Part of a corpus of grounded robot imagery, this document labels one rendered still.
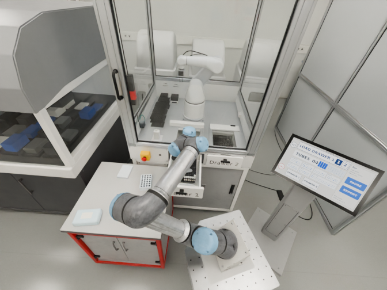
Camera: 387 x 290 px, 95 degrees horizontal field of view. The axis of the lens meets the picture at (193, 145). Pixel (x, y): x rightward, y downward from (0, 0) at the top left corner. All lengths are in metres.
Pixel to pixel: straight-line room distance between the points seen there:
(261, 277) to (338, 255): 1.40
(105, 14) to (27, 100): 0.58
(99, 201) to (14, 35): 1.01
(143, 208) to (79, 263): 1.55
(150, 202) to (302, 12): 1.05
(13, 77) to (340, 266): 2.84
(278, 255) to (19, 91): 2.29
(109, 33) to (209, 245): 1.16
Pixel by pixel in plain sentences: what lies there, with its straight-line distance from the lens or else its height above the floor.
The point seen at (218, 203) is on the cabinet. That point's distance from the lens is 2.03.
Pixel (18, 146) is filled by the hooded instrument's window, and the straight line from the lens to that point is 1.60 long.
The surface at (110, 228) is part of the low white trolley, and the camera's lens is 1.33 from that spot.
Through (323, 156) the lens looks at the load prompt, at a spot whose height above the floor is 1.15.
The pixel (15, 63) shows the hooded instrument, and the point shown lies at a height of 1.61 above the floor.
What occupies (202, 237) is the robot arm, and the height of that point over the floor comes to 1.02.
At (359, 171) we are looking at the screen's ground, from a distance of 1.46.
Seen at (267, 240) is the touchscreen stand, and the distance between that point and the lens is 2.18.
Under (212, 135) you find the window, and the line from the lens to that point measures 1.33.
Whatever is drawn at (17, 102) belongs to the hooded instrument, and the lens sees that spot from 1.30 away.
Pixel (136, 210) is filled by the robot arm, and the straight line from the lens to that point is 0.69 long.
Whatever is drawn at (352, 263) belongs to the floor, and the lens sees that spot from 2.59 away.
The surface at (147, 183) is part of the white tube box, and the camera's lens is 1.41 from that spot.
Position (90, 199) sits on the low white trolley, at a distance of 1.49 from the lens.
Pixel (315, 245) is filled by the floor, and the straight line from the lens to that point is 2.45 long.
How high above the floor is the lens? 1.91
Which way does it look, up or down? 41 degrees down
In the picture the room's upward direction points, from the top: 4 degrees clockwise
